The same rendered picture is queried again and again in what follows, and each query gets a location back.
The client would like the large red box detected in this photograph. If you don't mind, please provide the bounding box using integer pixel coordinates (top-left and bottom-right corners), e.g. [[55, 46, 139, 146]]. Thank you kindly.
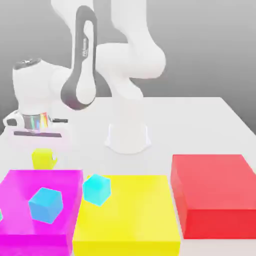
[[170, 154, 256, 240]]

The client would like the small cyan cube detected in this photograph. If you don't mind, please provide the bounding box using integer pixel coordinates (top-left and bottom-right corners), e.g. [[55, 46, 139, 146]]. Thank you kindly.
[[82, 173, 112, 207]]

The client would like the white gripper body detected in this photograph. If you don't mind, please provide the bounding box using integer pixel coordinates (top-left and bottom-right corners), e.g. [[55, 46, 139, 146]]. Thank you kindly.
[[10, 129, 65, 150]]

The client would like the large yellow box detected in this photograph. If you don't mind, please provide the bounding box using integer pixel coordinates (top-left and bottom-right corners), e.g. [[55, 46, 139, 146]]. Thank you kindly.
[[72, 175, 182, 256]]

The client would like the small yellow cube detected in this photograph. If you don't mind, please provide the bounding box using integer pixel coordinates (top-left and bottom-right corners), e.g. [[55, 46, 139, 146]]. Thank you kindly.
[[31, 148, 58, 171]]

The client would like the large magenta box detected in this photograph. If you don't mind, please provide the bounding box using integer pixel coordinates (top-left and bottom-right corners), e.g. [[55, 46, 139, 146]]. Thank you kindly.
[[0, 169, 84, 256]]

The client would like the small blue cube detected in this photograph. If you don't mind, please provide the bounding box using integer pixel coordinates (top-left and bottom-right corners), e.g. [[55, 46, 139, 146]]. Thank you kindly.
[[28, 187, 64, 225]]

